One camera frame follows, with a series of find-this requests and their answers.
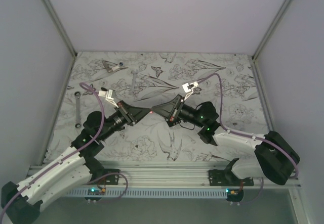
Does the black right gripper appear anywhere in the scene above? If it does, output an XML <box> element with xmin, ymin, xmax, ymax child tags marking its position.
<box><xmin>150</xmin><ymin>94</ymin><xmax>204</xmax><ymax>128</ymax></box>

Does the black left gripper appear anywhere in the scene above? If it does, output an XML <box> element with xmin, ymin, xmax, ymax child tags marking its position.
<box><xmin>100</xmin><ymin>100</ymin><xmax>150</xmax><ymax>141</ymax></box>

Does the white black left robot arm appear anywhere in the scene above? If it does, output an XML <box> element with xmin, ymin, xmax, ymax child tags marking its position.
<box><xmin>1</xmin><ymin>101</ymin><xmax>150</xmax><ymax>223</ymax></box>

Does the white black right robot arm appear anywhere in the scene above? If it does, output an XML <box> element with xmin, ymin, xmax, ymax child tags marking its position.
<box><xmin>152</xmin><ymin>95</ymin><xmax>300</xmax><ymax>186</ymax></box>

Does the chrome ratchet wrench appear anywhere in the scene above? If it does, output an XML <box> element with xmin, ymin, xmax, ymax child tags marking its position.
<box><xmin>74</xmin><ymin>91</ymin><xmax>81</xmax><ymax>128</ymax></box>

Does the left controller board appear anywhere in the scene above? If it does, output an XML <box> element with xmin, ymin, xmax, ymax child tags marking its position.
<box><xmin>85</xmin><ymin>187</ymin><xmax>105</xmax><ymax>203</ymax></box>

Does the controller board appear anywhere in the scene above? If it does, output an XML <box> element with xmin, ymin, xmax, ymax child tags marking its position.
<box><xmin>85</xmin><ymin>187</ymin><xmax>105</xmax><ymax>203</ymax></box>
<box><xmin>226</xmin><ymin>189</ymin><xmax>244</xmax><ymax>203</ymax></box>

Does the right controller board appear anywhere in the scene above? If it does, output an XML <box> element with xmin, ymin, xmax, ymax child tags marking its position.
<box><xmin>226</xmin><ymin>189</ymin><xmax>244</xmax><ymax>203</ymax></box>

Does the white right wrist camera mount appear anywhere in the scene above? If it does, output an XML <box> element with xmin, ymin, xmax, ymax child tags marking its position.
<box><xmin>182</xmin><ymin>81</ymin><xmax>199</xmax><ymax>101</ymax></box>

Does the small metal bracket tool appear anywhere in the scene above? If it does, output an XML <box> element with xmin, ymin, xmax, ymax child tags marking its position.
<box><xmin>102</xmin><ymin>60</ymin><xmax>113</xmax><ymax>73</ymax></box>

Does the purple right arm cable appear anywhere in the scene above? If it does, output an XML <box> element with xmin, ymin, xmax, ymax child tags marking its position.
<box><xmin>194</xmin><ymin>73</ymin><xmax>299</xmax><ymax>205</ymax></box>

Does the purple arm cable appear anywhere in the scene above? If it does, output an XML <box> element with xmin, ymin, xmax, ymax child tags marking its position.
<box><xmin>0</xmin><ymin>82</ymin><xmax>129</xmax><ymax>217</ymax></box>
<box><xmin>194</xmin><ymin>73</ymin><xmax>299</xmax><ymax>205</ymax></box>

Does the aluminium frame rail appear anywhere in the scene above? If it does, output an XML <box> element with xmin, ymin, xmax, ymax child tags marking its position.
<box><xmin>25</xmin><ymin>159</ymin><xmax>302</xmax><ymax>190</ymax></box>

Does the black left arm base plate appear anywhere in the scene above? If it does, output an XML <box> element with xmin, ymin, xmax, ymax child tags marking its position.
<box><xmin>88</xmin><ymin>168</ymin><xmax>120</xmax><ymax>185</ymax></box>

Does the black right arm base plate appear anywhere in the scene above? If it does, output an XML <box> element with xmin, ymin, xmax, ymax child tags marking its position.
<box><xmin>208</xmin><ymin>169</ymin><xmax>254</xmax><ymax>187</ymax></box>

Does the grey slotted cable duct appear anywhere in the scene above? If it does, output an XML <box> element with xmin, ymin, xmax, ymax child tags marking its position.
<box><xmin>65</xmin><ymin>187</ymin><xmax>227</xmax><ymax>199</ymax></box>

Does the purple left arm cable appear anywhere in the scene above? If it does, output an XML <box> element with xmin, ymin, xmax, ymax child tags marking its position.
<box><xmin>0</xmin><ymin>82</ymin><xmax>129</xmax><ymax>217</ymax></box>

